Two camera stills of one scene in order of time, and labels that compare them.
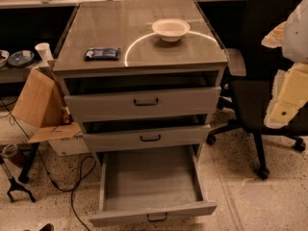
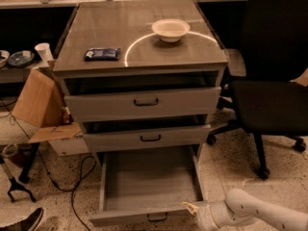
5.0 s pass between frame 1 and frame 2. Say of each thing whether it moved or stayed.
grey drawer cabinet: stayed
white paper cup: stayed
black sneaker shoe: moved
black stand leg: stayed
